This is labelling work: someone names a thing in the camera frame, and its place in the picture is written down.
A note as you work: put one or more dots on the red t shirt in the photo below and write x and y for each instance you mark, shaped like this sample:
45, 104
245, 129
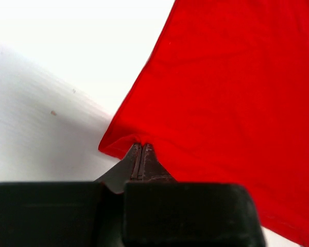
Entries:
224, 97

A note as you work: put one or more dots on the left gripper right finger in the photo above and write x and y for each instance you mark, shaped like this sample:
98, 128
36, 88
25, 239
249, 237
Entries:
151, 169

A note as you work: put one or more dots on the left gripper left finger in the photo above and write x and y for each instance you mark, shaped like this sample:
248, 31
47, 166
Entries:
116, 177

